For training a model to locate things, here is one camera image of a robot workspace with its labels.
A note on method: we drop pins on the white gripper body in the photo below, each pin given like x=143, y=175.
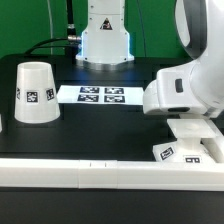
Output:
x=171, y=93

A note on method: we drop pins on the white lamp base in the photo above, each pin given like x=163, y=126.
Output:
x=188, y=146

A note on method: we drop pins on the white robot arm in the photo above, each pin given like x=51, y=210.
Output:
x=196, y=87

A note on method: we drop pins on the white lamp shade cone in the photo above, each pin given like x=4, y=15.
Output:
x=35, y=99

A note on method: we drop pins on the white marker sheet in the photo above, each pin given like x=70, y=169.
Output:
x=100, y=95

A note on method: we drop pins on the white object at left edge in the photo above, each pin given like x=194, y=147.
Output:
x=0, y=123

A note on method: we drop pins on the white right rail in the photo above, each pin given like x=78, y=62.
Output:
x=216, y=147

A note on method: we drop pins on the white rail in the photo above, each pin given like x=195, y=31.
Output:
x=216, y=147
x=47, y=173

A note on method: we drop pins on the white front rail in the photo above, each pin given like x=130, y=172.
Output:
x=47, y=173

